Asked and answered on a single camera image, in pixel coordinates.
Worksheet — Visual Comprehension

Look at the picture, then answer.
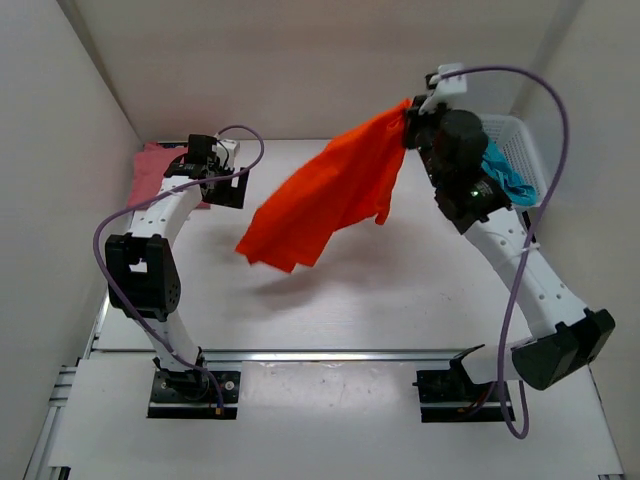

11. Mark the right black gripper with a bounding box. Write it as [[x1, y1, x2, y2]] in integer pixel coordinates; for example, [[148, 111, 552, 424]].
[[400, 96, 452, 189]]

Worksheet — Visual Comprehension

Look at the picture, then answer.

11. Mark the pink t shirt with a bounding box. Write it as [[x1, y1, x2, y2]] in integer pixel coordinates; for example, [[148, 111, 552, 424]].
[[127, 143, 187, 207]]

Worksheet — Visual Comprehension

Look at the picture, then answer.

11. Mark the orange t shirt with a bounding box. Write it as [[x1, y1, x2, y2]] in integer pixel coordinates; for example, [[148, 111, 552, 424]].
[[235, 99, 411, 273]]

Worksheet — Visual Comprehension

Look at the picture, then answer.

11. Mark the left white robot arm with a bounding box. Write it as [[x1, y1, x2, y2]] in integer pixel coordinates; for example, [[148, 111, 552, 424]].
[[105, 134, 248, 400]]

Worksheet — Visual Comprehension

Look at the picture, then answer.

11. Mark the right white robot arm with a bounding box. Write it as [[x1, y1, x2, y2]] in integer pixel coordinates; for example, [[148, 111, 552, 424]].
[[404, 95, 615, 400]]

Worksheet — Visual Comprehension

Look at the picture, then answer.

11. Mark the black corner label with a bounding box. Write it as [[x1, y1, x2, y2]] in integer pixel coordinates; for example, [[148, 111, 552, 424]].
[[158, 142, 187, 149]]

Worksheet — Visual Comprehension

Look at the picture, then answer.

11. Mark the teal t shirt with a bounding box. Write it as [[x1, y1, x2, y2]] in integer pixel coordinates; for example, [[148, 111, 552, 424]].
[[481, 140, 538, 207]]

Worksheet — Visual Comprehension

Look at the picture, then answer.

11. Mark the white plastic basket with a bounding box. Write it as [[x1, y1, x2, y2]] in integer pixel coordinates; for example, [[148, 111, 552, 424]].
[[480, 114, 547, 207]]

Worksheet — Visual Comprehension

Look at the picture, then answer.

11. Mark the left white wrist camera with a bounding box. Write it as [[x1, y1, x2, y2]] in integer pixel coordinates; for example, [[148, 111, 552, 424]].
[[215, 136, 240, 166]]

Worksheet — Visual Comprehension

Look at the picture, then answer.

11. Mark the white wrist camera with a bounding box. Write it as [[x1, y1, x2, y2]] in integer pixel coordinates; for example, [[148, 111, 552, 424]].
[[419, 63, 467, 114], [215, 136, 240, 166]]

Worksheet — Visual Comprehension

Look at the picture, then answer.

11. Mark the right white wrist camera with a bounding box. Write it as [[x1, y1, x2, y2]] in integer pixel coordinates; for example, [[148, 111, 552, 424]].
[[419, 63, 467, 114]]

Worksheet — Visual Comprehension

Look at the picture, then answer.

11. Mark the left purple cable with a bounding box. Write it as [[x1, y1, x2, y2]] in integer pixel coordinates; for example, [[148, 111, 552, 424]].
[[93, 124, 265, 409]]

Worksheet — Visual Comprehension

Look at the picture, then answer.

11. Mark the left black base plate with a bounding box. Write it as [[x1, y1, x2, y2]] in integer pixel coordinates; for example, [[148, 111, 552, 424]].
[[147, 369, 241, 420]]

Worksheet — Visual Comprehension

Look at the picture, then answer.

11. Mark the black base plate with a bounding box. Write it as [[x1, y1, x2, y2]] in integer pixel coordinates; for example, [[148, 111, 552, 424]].
[[413, 370, 504, 423], [147, 369, 241, 420]]

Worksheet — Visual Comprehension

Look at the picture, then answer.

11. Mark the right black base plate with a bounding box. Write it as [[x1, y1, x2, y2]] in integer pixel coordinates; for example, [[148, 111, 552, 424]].
[[413, 370, 504, 423]]

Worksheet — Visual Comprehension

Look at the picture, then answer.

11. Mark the aluminium frame rail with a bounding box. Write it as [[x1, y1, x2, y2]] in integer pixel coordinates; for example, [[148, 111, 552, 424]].
[[24, 144, 626, 480]]

